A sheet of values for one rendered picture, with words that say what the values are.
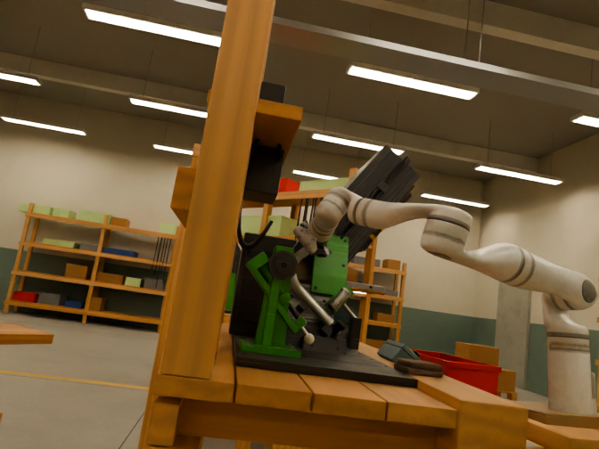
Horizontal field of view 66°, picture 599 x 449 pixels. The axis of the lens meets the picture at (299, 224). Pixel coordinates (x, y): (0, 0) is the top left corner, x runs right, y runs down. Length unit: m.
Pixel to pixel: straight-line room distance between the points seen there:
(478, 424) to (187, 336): 0.56
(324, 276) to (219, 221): 0.71
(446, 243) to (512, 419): 0.35
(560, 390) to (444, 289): 10.34
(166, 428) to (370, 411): 0.36
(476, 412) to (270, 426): 0.39
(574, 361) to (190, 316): 0.90
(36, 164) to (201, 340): 10.78
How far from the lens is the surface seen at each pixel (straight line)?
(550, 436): 1.17
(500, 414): 1.01
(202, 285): 0.85
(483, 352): 8.21
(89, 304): 10.22
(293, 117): 1.24
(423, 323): 11.39
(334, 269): 1.52
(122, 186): 10.92
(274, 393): 0.87
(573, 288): 1.28
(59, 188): 11.26
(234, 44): 0.98
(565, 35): 6.39
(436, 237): 1.01
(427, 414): 0.96
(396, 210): 1.09
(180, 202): 0.97
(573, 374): 1.31
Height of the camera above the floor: 1.04
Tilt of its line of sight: 9 degrees up
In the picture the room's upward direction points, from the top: 8 degrees clockwise
